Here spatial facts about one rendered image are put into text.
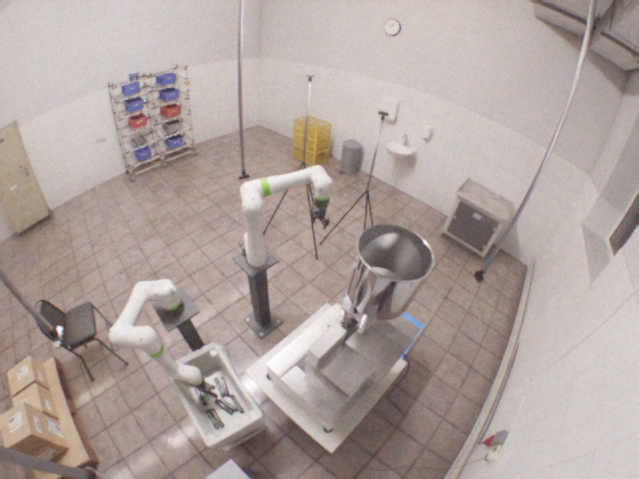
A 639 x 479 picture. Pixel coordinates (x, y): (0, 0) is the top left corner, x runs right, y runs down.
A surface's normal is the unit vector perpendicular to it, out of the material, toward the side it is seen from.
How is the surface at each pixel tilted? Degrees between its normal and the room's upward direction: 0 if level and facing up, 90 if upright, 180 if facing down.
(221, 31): 90
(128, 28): 90
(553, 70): 90
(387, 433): 0
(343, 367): 0
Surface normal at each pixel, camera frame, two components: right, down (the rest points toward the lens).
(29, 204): 0.73, 0.51
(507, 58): -0.67, 0.45
